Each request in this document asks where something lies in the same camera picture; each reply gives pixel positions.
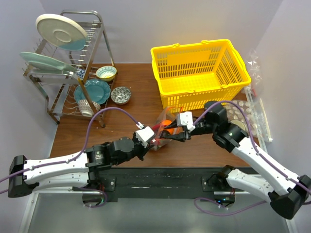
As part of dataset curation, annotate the orange fruit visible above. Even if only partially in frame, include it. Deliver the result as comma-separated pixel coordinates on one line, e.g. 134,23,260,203
161,119,180,135

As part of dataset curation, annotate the clear zip top bag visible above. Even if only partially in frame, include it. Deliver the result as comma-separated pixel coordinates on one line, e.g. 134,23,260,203
151,106,183,151

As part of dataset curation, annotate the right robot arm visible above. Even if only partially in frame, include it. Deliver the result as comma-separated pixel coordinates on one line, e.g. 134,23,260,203
160,101,311,219

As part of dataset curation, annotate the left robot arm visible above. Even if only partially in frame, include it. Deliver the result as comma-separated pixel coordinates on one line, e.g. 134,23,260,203
8,136,154,198

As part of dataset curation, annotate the polka dot plastic bag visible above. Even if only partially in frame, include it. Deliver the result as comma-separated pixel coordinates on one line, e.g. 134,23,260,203
224,100,257,137

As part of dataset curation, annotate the clear plastic bag pile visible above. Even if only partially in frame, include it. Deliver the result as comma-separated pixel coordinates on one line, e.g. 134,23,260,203
243,49,273,143

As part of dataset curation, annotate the cream ceramic mug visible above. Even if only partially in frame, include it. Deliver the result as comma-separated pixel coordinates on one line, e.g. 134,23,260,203
230,119,246,131

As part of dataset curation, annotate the yellow plastic basket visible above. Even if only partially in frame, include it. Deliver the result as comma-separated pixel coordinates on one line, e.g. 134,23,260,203
151,39,251,112

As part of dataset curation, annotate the dark floral bowl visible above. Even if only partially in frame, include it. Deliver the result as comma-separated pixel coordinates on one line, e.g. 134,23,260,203
110,86,132,105

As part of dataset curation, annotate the patterned cup in rack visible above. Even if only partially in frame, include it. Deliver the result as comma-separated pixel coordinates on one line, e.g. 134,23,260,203
78,100,95,117

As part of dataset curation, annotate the teal scalloped plate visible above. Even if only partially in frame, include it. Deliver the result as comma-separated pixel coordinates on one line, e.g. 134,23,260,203
73,79,110,105

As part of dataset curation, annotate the teal patterned bowl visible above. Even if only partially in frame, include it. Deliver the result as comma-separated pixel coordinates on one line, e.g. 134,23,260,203
96,66,117,82

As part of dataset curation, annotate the blue patterned small dish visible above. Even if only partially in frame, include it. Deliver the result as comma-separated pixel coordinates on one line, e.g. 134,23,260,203
75,68,86,80

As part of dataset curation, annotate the metal dish rack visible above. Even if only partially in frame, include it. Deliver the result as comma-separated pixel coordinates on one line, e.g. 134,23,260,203
20,10,117,124

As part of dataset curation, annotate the pale green plate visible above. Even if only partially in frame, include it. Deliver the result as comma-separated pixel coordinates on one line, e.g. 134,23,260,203
19,52,76,72

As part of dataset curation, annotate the white and blue plate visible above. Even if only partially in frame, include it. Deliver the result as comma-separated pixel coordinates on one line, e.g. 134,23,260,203
35,14,88,51

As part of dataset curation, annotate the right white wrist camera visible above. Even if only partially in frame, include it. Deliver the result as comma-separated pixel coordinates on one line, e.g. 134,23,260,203
176,111,195,132

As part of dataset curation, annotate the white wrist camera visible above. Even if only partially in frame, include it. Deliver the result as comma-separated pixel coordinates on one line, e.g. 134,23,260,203
176,111,195,132
135,126,156,148

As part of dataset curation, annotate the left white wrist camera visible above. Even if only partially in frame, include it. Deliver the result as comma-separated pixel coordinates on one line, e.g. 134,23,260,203
135,126,156,148

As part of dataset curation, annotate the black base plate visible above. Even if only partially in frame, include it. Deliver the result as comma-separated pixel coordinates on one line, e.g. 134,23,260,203
80,167,232,202

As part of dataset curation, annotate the aluminium rail frame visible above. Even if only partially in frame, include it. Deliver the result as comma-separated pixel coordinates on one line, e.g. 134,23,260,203
20,187,298,233

